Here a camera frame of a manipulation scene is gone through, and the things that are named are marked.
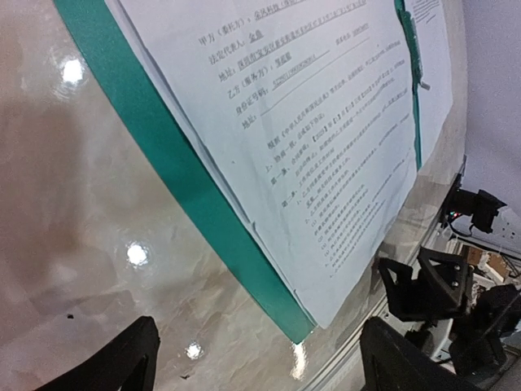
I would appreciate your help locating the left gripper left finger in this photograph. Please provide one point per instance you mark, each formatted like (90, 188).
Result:
(128, 362)

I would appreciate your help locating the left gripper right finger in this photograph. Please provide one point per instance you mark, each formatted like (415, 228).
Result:
(391, 362)

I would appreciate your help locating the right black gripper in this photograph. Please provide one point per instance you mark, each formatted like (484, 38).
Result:
(442, 290)

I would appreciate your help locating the printed paper sheet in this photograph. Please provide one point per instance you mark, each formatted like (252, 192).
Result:
(302, 111)
(435, 96)

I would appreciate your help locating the green file folder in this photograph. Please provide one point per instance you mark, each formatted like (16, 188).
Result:
(138, 102)

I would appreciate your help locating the folder spine metal clip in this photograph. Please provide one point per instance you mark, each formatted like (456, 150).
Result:
(411, 36)

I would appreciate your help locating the aluminium front rail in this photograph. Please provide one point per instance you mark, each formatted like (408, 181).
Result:
(416, 227)

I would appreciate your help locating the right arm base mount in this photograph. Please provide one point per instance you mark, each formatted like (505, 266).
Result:
(482, 207)

